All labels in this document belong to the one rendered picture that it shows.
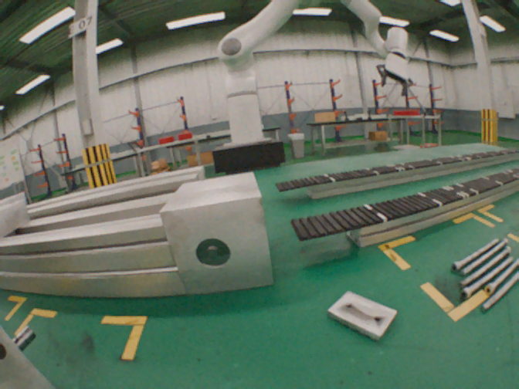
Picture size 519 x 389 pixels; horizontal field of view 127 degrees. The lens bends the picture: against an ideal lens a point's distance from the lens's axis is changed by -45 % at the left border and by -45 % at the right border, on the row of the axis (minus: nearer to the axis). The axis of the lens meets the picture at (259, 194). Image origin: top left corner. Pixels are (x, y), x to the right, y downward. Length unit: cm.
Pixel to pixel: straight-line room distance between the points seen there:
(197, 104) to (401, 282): 802
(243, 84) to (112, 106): 841
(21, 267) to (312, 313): 38
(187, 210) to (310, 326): 14
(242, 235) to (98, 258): 16
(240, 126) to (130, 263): 70
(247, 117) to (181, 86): 745
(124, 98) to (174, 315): 879
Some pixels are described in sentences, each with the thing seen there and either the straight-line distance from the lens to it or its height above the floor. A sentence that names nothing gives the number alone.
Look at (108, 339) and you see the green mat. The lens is 25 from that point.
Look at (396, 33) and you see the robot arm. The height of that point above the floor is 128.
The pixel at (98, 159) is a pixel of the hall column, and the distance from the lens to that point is 360.
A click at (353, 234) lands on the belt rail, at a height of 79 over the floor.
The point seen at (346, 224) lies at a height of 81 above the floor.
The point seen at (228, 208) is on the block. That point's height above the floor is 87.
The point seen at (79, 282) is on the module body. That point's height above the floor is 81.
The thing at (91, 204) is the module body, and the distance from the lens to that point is 50.
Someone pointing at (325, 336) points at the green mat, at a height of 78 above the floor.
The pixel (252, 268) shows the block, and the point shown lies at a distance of 23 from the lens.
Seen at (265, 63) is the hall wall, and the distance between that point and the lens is 835.
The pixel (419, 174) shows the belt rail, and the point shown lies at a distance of 58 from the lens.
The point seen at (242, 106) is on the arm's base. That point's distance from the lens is 87.
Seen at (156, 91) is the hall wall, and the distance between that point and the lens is 849.
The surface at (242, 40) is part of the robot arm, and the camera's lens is 88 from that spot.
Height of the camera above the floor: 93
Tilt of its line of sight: 17 degrees down
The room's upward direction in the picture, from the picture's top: 8 degrees counter-clockwise
